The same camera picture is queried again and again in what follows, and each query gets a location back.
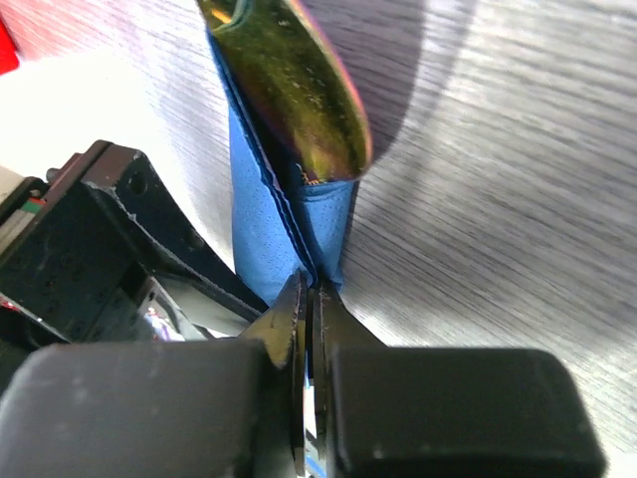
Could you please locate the blue paper napkin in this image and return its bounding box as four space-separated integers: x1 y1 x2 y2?
207 33 354 304

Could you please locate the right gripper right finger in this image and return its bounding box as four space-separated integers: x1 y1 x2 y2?
308 283 607 477

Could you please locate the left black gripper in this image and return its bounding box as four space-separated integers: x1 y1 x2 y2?
1 140 267 344

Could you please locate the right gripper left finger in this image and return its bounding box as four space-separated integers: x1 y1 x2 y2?
1 274 308 477

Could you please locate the red plastic bin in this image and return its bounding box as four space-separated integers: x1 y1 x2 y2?
0 20 20 75

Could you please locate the iridescent gold spoon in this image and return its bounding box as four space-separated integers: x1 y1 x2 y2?
198 1 372 184

